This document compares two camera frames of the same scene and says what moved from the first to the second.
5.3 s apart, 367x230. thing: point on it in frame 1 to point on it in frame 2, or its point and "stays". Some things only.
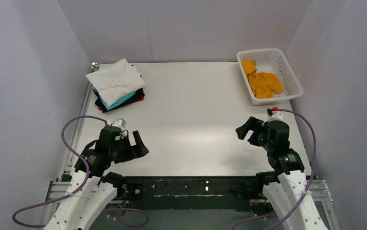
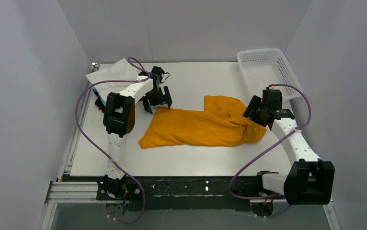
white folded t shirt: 116,81 stays
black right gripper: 255,135 to 257,112
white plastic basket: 269,77 stays
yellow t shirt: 263,85 to 222,122
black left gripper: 132,148 to 157,97
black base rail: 212,193 stays
